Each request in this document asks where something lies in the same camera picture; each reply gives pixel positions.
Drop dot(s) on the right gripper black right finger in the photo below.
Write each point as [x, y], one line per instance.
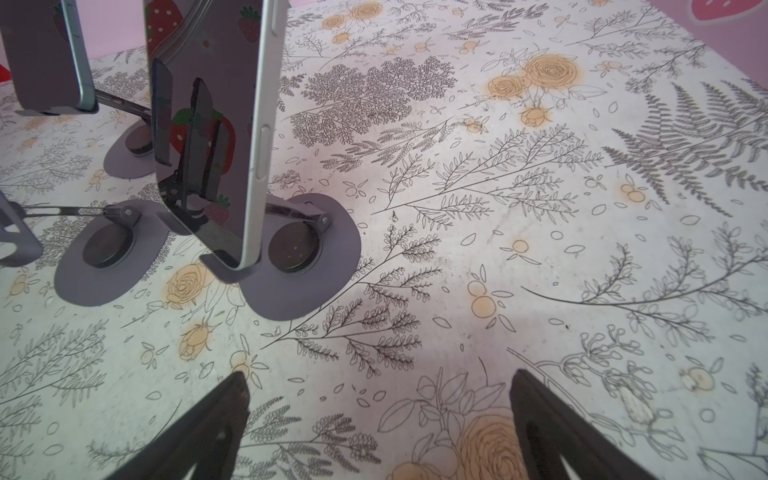
[555, 440]

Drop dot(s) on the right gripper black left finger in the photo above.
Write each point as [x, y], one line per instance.
[202, 444]

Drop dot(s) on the silver edged black phone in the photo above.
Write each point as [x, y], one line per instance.
[215, 69]

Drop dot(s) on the grey stand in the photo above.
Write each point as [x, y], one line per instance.
[310, 250]
[131, 156]
[104, 261]

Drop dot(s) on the grey stand right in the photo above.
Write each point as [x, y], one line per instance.
[310, 250]

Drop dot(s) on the grey stand far centre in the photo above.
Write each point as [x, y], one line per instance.
[131, 156]

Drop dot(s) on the green edged black phone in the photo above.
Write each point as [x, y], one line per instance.
[47, 57]

